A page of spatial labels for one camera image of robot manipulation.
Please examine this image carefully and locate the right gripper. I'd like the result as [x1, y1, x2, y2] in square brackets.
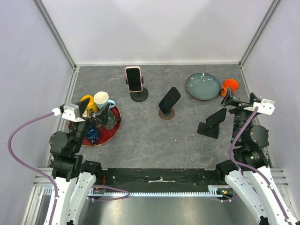
[220, 86, 260, 143]

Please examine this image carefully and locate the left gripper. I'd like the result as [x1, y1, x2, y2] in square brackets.
[69, 97, 109, 152]

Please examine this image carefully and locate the black phone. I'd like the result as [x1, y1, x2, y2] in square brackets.
[158, 87, 181, 113]
[205, 108, 227, 129]

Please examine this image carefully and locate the black wedge phone stand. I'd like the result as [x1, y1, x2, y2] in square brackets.
[197, 122, 220, 139]

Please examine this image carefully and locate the black round phone stand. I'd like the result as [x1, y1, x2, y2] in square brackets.
[130, 76, 149, 102]

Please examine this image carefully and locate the pink case phone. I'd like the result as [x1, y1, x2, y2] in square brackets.
[125, 66, 143, 92]

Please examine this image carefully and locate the copper base phone stand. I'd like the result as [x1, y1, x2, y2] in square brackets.
[158, 108, 175, 120]

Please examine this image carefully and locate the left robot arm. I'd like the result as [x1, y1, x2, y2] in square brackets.
[44, 98, 103, 225]

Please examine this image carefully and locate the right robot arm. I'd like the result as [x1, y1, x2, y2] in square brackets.
[214, 88, 300, 225]

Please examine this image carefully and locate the yellow mug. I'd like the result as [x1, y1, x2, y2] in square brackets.
[80, 95, 98, 113]

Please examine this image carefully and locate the cream mug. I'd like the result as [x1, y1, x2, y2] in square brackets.
[82, 110, 88, 118]

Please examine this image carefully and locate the orange mug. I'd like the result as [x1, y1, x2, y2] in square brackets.
[220, 78, 239, 97]

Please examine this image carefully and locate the white mug light blue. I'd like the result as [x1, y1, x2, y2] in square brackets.
[94, 91, 115, 109]

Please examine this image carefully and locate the dark green mug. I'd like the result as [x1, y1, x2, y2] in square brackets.
[101, 110, 121, 130]

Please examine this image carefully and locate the red round tray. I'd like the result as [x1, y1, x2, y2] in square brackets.
[68, 106, 121, 147]

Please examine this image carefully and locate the blue ceramic plate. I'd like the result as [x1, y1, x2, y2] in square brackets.
[185, 73, 221, 101]

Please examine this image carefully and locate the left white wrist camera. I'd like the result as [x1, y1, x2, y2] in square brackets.
[52, 103, 85, 122]

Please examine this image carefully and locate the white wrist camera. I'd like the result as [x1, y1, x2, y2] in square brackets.
[52, 103, 85, 122]
[244, 99, 275, 115]

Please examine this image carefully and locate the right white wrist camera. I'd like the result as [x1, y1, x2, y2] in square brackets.
[244, 99, 275, 115]

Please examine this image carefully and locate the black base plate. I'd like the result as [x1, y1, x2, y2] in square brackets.
[94, 168, 228, 193]

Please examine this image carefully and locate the grey cable duct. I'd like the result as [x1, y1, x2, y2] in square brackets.
[43, 185, 234, 197]

